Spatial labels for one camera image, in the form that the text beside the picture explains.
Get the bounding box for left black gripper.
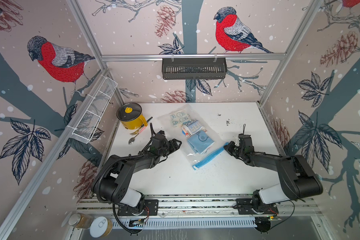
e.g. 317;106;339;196
158;138;182;158

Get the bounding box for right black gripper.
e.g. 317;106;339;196
223;140;245;158

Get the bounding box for cream towel blue faces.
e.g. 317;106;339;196
169;110;192;128

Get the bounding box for clear vacuum bag blue zip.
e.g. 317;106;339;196
158;104;228;171

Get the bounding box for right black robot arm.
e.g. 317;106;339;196
224;134;324;212

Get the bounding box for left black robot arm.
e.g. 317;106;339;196
91;131;182;214

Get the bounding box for metal spoon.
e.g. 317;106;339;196
128;133;140;145

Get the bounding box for yellow pot with lid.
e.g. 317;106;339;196
117;103;148;130

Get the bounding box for tin can white lid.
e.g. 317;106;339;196
90;217;113;238

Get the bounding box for glass jar amber content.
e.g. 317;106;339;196
68;213;95;229

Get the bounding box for pink handled fork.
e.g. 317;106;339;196
130;126;146;136

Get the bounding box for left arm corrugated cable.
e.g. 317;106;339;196
95;122;157;203

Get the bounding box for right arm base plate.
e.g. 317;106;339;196
233;199;279;215

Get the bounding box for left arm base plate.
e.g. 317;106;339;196
117;200;159;216

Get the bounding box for white mesh wall basket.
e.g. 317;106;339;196
70;75;118;144

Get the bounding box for black wire shelf basket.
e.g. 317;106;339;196
162;58;228;80

